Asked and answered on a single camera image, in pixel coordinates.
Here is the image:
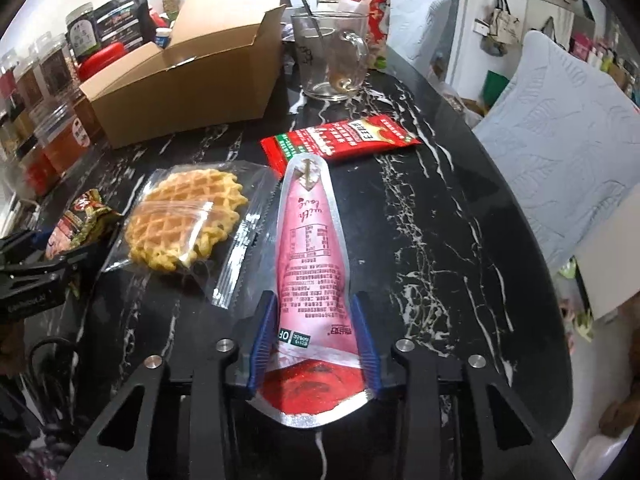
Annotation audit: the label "cluster of clear spice jars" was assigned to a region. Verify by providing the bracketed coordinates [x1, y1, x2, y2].
[0, 32, 103, 198]

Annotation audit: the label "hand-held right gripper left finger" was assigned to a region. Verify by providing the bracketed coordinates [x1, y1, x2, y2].
[60, 292, 278, 480]

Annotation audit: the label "pink snack pouch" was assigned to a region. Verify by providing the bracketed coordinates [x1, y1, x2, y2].
[245, 156, 376, 428]

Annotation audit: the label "black snack bag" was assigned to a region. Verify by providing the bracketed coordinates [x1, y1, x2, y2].
[92, 0, 151, 51]

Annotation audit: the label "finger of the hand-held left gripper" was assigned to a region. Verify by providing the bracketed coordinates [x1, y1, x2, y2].
[5, 246, 101, 286]
[0, 230, 51, 261]

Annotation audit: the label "clear wrapped waffle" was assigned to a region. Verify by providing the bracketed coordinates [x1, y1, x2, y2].
[101, 160, 276, 308]

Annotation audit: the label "cardboard box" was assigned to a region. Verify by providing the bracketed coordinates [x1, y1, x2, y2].
[79, 0, 287, 150]

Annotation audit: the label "grey covered chair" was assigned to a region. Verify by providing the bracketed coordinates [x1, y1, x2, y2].
[387, 0, 453, 71]
[472, 30, 640, 273]

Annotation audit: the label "red green flat packet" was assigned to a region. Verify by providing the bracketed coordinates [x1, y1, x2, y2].
[260, 115, 421, 178]

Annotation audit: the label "glass mug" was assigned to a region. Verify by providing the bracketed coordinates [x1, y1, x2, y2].
[291, 11, 371, 102]

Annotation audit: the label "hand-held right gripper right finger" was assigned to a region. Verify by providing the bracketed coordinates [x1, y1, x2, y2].
[349, 292, 553, 480]

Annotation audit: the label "red crinkled snack packet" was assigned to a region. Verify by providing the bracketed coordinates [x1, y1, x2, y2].
[47, 189, 125, 261]

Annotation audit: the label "white flat board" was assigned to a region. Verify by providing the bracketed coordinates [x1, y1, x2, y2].
[572, 205, 640, 321]

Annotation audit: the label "dark labelled jar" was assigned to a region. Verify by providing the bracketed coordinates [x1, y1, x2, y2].
[66, 4, 98, 58]

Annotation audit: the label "canvas tote bag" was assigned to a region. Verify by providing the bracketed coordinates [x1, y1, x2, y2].
[480, 0, 521, 56]

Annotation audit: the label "red plastic canister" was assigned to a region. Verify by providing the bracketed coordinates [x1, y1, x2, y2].
[77, 41, 143, 83]

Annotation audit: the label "row of small bottles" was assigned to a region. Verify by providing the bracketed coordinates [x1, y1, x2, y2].
[570, 30, 640, 106]

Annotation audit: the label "thin black looped cable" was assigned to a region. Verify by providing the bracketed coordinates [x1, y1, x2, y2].
[27, 338, 68, 411]

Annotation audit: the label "metal spoon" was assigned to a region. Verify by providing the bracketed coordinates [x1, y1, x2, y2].
[299, 0, 351, 92]

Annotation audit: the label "green bag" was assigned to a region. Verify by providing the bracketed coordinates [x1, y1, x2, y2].
[482, 70, 511, 106]

